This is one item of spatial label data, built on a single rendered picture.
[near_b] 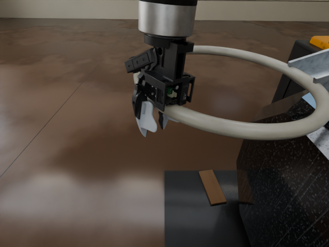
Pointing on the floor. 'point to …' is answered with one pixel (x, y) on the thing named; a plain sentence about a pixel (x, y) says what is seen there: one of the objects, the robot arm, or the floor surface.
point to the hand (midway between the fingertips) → (152, 126)
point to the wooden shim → (212, 187)
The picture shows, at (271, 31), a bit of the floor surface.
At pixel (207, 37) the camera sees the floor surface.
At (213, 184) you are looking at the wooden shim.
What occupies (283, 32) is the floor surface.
